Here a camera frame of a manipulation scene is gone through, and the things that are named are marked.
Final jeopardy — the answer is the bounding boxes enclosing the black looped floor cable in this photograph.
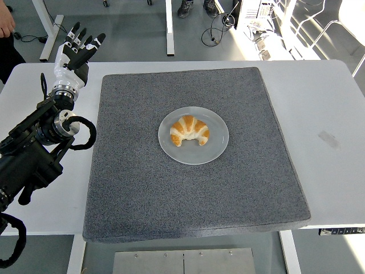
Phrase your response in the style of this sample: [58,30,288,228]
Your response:
[201,13,237,48]

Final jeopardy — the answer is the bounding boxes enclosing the person's hand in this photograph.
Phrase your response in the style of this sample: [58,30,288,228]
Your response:
[0,7,15,38]

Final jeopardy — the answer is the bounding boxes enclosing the white chair frame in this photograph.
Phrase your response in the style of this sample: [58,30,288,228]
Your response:
[290,0,365,78]

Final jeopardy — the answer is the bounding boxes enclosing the white desk leg straight foot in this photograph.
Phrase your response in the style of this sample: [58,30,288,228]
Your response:
[165,0,176,57]

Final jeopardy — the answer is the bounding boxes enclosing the clear tape patch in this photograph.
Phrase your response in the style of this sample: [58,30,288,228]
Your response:
[318,130,341,150]

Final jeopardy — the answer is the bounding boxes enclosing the white table leg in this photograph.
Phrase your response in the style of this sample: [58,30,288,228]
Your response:
[66,234,87,274]
[278,229,302,274]

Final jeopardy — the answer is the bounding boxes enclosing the table height control panel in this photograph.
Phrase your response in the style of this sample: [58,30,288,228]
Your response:
[318,227,365,236]

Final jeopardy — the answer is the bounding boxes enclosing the thin black cable with adapter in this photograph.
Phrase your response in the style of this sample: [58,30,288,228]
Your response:
[21,34,48,44]

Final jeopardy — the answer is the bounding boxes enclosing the white equipment case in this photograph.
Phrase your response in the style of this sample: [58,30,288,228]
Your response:
[236,0,276,29]

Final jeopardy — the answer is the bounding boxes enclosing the person's leg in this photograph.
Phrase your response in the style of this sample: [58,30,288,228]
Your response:
[0,35,26,85]

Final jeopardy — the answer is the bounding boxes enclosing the grey felt mat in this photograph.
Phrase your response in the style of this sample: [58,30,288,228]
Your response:
[82,67,311,244]

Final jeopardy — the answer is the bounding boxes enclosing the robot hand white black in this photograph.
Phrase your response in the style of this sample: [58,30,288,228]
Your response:
[53,22,106,90]

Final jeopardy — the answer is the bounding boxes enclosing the light grey round plate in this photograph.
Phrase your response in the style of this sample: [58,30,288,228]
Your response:
[158,106,230,166]

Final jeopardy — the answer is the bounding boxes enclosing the grey metal plate with screws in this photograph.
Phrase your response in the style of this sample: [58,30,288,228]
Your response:
[112,247,256,274]

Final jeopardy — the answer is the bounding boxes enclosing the white desk leg slanted foot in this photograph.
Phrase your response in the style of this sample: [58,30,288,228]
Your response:
[31,0,65,62]

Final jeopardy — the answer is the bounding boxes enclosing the person's foot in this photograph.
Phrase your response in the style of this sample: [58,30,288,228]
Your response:
[177,0,196,19]
[202,0,220,17]

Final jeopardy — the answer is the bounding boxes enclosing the croissant bread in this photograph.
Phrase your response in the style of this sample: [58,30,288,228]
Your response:
[169,115,210,147]

